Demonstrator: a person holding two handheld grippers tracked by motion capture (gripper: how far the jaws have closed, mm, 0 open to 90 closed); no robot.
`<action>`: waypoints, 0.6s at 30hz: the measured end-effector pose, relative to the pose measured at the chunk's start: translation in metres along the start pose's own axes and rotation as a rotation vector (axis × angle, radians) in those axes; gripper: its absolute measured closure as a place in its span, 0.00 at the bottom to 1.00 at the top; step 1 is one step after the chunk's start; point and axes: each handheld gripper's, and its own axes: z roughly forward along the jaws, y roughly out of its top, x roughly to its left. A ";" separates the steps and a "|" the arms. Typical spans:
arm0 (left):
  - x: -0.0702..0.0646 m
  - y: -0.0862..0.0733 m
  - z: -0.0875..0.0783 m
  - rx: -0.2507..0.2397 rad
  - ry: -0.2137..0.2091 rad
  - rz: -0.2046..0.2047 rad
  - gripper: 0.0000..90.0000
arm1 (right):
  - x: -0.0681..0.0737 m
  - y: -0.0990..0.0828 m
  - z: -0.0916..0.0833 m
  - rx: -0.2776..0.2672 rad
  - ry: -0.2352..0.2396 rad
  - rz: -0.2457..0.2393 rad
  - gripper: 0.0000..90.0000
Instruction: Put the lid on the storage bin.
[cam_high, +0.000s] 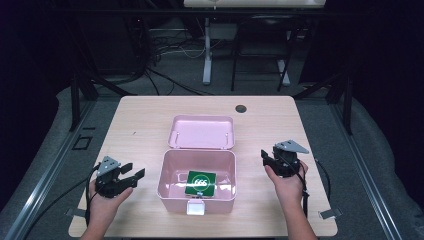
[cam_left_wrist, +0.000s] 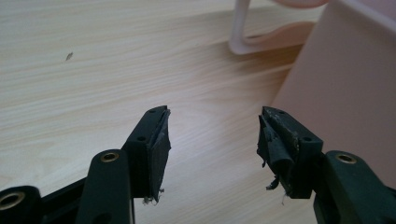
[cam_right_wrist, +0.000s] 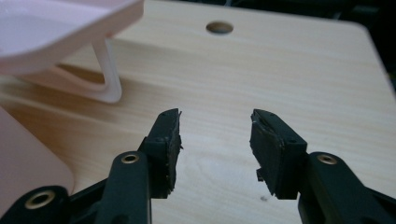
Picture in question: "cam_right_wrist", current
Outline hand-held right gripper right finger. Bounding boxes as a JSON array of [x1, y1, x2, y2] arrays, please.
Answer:
[[248, 108, 308, 201]]

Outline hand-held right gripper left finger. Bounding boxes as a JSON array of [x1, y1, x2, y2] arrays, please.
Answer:
[[138, 107, 183, 200]]

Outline pink flat plastic object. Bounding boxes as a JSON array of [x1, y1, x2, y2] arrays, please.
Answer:
[[0, 105, 76, 217]]

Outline pink plastic stand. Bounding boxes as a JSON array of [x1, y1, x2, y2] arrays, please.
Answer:
[[0, 0, 145, 105]]

